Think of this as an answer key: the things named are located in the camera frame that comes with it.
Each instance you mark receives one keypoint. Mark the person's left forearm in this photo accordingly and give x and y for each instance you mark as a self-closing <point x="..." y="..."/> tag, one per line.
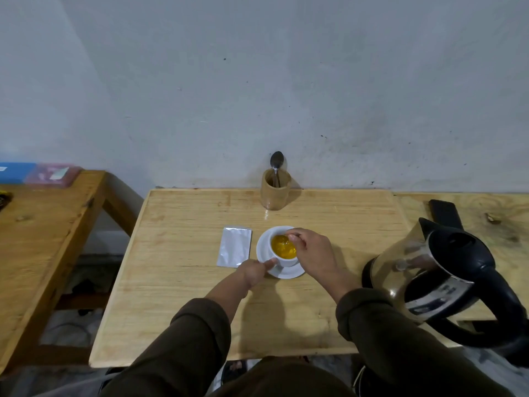
<point x="173" y="351"/>

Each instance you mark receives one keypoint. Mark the orange brewed tea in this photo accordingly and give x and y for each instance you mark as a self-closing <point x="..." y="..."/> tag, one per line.
<point x="281" y="248"/>

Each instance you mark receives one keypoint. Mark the silver foil sachet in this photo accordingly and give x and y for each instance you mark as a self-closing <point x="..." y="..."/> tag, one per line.
<point x="234" y="247"/>

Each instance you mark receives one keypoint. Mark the white cup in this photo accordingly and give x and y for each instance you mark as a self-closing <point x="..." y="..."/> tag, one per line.
<point x="287" y="262"/>

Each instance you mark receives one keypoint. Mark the person's right forearm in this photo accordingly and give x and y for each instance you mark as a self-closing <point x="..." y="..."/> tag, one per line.
<point x="413" y="347"/>

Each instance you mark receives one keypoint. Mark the person's right hand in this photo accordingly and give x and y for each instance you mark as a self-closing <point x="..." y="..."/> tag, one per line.
<point x="316" y="256"/>

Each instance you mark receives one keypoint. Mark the black plug adapter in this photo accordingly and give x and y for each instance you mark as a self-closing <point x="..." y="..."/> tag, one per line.
<point x="89" y="295"/>

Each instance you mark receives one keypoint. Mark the steel black electric kettle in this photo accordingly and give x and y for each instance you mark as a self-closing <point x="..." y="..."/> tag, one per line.
<point x="450" y="260"/>

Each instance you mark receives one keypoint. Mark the black sandal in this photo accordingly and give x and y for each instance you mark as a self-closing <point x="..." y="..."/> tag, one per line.
<point x="234" y="371"/>

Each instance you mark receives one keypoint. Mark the person's left hand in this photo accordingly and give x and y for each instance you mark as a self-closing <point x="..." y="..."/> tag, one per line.
<point x="256" y="270"/>

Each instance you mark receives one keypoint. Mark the blue plastic box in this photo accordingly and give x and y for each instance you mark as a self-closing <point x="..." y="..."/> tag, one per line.
<point x="16" y="172"/>

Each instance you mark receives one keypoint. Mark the white saucer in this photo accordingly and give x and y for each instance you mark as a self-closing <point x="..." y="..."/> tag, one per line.
<point x="263" y="248"/>

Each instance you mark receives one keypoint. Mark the black phone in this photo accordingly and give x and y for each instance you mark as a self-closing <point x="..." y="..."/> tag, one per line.
<point x="446" y="214"/>

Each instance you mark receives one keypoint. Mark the bamboo utensil holder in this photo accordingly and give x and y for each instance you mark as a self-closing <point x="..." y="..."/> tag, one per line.
<point x="275" y="196"/>

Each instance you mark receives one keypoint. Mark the pink plastic box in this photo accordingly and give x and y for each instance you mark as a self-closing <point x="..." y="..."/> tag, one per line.
<point x="51" y="175"/>

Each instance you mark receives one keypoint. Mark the yellow toy car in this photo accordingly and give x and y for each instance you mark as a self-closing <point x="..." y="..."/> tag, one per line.
<point x="5" y="201"/>

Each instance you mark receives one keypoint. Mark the wooden side table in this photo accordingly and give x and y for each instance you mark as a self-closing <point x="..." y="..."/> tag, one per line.
<point x="41" y="264"/>

